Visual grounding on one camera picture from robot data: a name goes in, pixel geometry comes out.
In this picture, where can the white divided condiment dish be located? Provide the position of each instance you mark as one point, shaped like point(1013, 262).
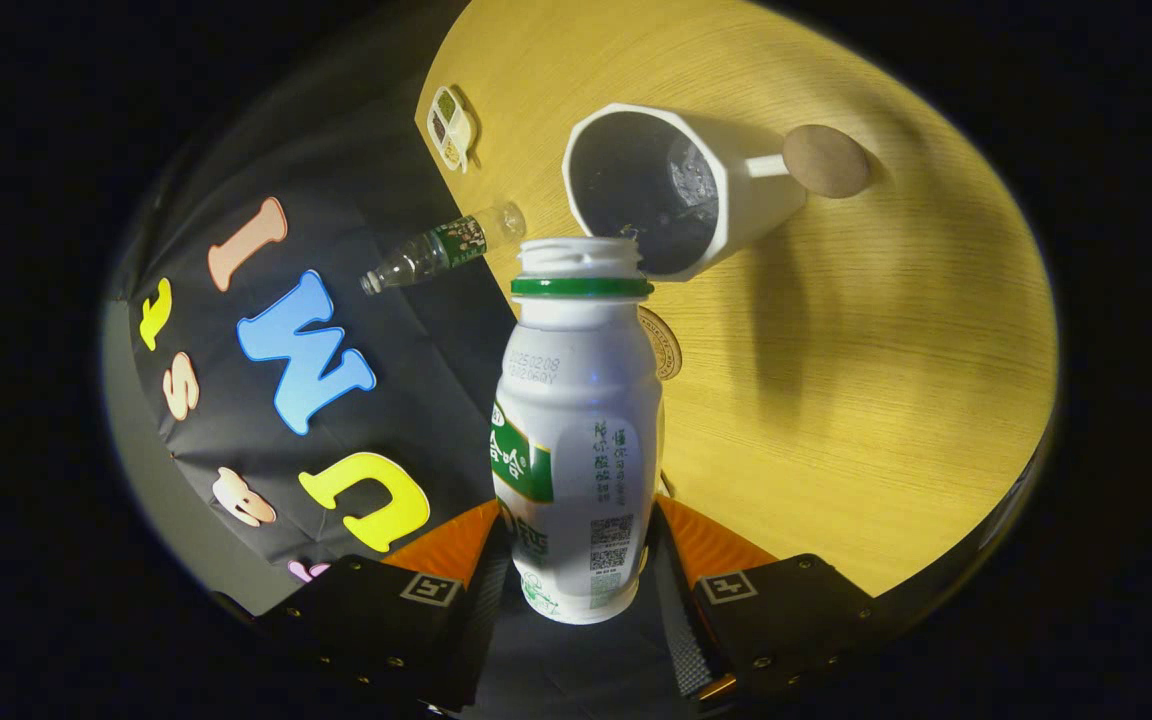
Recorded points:
point(452, 128)

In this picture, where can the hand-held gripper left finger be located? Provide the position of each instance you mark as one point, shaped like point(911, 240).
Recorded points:
point(476, 630)

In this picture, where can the clear plastic water bottle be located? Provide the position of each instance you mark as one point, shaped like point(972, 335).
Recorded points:
point(436, 250)

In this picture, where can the round cork coaster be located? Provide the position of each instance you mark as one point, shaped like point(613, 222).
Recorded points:
point(668, 345)

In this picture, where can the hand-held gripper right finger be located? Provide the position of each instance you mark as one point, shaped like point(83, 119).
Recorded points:
point(681, 620)

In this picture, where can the wooden table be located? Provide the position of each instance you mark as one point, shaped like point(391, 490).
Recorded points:
point(836, 400)

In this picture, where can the white juice bottle green label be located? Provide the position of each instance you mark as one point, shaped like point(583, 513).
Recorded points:
point(576, 400)

